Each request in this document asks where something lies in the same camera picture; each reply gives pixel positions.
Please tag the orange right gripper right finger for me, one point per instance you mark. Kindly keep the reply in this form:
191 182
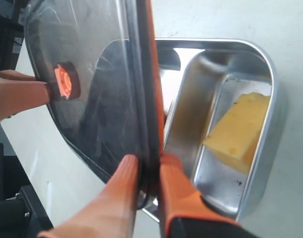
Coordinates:
182 212

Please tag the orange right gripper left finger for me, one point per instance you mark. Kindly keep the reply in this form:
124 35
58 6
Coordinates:
111 214

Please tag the yellow cheese block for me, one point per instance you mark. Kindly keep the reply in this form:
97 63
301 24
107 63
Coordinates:
234 139

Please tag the steel lunch box lid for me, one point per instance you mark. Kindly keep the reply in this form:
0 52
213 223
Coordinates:
100 61

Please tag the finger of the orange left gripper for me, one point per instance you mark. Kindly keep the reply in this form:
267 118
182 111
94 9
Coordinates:
15 75
18 96

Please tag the steel two-compartment lunch box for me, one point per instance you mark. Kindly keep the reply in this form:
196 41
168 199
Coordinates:
212 74

